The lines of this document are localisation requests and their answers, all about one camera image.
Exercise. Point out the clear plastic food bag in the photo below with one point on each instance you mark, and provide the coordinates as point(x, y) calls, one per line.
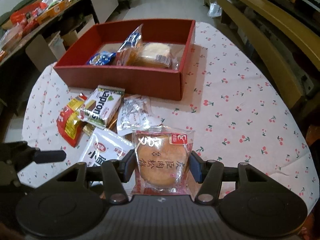
point(11, 38)

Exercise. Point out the red plastic bag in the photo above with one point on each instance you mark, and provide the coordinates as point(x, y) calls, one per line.
point(20, 17)

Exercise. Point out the orange flat box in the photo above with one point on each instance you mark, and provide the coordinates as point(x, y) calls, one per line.
point(53, 11)

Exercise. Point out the white bread packet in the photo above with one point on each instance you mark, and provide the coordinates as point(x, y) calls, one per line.
point(105, 147)

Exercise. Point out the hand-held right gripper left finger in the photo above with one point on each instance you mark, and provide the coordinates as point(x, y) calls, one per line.
point(128, 167)

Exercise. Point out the cherry print tablecloth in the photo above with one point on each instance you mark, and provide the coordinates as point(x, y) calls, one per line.
point(237, 100)

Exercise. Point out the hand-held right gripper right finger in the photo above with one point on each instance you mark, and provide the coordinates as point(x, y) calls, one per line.
point(196, 167)

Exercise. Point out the red yellow snack packet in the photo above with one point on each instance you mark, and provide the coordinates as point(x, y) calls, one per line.
point(70, 127)

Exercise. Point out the wooden media cabinet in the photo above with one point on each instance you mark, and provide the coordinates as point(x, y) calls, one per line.
point(265, 17)

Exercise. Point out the silver foil bag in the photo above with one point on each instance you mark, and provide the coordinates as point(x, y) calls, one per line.
point(215, 7)

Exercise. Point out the round orange pastry packet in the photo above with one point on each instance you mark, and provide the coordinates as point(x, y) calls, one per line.
point(160, 160)

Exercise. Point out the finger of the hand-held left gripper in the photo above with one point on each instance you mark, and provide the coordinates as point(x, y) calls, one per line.
point(50, 156)

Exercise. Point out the green white wafer packet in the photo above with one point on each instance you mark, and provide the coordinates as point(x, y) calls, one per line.
point(100, 107)

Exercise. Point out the open cardboard box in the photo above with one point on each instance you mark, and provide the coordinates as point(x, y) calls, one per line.
point(72, 36)

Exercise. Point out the blue topped red packet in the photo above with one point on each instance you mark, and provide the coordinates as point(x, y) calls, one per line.
point(128, 47)

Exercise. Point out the clear white printed packet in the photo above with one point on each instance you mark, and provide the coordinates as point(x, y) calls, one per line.
point(135, 115)

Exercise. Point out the blue fruit snack packet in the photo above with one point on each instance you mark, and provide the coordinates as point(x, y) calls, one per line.
point(101, 58)

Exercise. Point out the long dark side table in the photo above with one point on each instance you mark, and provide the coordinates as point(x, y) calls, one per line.
point(103, 2)

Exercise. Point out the white plastic bag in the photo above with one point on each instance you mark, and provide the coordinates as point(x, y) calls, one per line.
point(52, 0)

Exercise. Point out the red cardboard box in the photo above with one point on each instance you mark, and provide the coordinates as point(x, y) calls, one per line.
point(120, 82)

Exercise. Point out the pale round cake packet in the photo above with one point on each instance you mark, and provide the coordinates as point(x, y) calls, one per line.
point(155, 55)

